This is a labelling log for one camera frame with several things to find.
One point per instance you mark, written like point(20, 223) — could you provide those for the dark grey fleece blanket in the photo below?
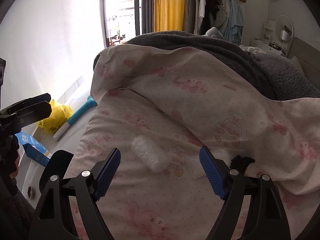
point(175, 68)

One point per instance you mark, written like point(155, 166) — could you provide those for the grey upholstered headboard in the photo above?
point(308, 58)

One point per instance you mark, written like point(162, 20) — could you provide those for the blue dinosaur plush toy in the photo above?
point(75, 116)

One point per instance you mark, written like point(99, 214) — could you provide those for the yellow plastic bag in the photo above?
point(59, 115)

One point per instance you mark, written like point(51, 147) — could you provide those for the yellow curtain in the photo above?
point(168, 15)

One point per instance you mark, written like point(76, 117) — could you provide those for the black sock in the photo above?
point(241, 163)

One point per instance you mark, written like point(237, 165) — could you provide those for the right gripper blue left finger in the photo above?
point(104, 172)

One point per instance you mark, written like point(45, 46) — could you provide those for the round vanity mirror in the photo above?
point(284, 30)

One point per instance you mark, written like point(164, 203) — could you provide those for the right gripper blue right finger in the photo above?
point(211, 166)

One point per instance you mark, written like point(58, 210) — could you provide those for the window with dark frame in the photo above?
point(120, 21)

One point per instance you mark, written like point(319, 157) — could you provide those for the blue grey pillow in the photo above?
point(252, 50)

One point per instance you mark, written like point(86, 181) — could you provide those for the white fluffy tissue wad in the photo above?
point(152, 156)

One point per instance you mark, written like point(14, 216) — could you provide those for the blue snack bag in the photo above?
point(34, 149)

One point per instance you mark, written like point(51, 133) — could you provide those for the dark trash bin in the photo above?
point(57, 166)

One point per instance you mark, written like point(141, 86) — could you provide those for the clothes rack with garments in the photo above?
point(215, 18)

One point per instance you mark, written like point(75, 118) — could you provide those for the pink patterned duvet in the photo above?
point(179, 202)

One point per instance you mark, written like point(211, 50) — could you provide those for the grey curtain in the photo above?
point(147, 16)

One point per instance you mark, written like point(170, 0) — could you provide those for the grey fluffy rug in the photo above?
point(16, 215)

